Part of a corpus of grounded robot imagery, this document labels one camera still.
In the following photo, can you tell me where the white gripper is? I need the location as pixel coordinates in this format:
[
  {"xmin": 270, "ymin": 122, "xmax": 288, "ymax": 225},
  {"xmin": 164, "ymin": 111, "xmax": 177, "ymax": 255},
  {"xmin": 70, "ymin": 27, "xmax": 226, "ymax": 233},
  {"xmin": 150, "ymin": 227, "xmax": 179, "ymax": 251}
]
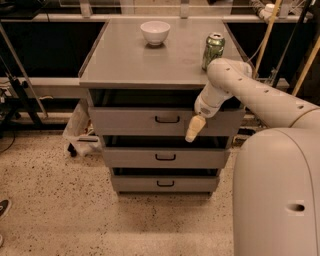
[{"xmin": 185, "ymin": 90, "xmax": 223, "ymax": 143}]

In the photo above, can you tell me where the grey top drawer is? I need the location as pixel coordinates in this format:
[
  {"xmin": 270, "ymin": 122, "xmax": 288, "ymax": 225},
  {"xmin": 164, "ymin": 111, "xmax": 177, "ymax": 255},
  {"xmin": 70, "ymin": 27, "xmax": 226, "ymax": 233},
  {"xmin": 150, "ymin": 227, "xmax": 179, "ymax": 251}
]
[{"xmin": 89, "ymin": 107, "xmax": 244, "ymax": 136}]

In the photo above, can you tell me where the grey drawer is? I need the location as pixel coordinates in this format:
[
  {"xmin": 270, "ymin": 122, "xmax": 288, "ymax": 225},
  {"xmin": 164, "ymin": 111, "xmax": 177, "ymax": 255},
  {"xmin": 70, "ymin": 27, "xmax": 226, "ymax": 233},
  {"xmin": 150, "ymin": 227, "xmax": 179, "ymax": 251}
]
[
  {"xmin": 89, "ymin": 107, "xmax": 244, "ymax": 136},
  {"xmin": 111, "ymin": 176, "xmax": 220, "ymax": 193},
  {"xmin": 102, "ymin": 148, "xmax": 230, "ymax": 169}
]

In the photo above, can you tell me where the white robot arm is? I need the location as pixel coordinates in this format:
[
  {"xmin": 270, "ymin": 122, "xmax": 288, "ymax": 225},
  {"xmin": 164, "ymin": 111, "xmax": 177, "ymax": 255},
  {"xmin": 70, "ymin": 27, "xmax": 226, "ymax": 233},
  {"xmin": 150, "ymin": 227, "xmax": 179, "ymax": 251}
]
[{"xmin": 185, "ymin": 58, "xmax": 320, "ymax": 143}]

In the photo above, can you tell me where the grey drawer cabinet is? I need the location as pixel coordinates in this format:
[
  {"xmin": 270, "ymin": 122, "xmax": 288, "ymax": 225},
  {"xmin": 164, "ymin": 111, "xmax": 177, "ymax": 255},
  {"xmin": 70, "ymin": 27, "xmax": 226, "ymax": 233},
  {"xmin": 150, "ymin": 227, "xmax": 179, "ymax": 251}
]
[{"xmin": 77, "ymin": 17, "xmax": 257, "ymax": 197}]

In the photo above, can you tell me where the grey middle drawer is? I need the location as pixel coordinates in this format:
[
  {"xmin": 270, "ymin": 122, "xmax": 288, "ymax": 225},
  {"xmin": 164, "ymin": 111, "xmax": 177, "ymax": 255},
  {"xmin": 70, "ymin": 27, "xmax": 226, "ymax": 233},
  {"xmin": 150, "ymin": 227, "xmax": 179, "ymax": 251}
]
[{"xmin": 102, "ymin": 148, "xmax": 230, "ymax": 169}]

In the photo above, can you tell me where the grey bottom drawer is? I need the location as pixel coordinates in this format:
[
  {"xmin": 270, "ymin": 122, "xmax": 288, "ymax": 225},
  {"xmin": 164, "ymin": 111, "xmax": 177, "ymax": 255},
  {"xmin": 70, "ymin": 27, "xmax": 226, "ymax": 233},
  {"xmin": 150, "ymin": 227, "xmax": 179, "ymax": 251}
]
[{"xmin": 111, "ymin": 176, "xmax": 220, "ymax": 193}]

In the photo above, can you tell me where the green soda can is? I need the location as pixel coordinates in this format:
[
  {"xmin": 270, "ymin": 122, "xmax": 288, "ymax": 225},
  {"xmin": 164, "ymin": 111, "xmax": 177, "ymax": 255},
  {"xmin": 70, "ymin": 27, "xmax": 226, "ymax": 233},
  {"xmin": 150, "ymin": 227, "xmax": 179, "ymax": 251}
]
[{"xmin": 202, "ymin": 32, "xmax": 225, "ymax": 70}]

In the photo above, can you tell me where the white ceramic bowl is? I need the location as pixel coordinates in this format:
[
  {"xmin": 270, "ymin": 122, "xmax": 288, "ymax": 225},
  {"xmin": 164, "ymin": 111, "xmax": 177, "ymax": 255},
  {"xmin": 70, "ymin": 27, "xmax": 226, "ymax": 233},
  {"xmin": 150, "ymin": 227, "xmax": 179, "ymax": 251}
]
[{"xmin": 140, "ymin": 21, "xmax": 171, "ymax": 46}]

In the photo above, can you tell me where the clear plastic bin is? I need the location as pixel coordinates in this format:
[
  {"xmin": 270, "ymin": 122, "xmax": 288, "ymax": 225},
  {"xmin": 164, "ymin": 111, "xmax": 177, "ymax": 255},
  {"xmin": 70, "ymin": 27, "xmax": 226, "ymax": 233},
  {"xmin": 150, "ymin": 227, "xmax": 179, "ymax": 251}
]
[{"xmin": 63, "ymin": 99, "xmax": 102, "ymax": 157}]

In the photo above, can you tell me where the black tripod stand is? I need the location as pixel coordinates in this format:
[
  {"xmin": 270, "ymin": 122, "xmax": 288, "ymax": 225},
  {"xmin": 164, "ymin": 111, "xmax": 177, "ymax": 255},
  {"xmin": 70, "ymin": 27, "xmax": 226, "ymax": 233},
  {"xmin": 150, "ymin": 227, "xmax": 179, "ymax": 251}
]
[{"xmin": 0, "ymin": 55, "xmax": 42, "ymax": 127}]

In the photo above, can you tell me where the black sneaker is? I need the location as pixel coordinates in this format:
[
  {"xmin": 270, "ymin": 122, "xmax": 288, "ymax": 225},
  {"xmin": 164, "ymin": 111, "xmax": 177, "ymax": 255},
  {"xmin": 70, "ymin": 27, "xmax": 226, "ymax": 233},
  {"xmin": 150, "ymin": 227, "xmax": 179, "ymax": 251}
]
[{"xmin": 0, "ymin": 199, "xmax": 12, "ymax": 219}]

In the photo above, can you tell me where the wooden easel frame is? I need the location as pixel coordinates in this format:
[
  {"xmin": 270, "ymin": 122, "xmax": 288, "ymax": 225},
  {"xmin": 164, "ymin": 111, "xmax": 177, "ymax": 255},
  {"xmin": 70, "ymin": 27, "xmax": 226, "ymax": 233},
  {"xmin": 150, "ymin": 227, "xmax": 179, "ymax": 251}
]
[{"xmin": 249, "ymin": 0, "xmax": 315, "ymax": 87}]

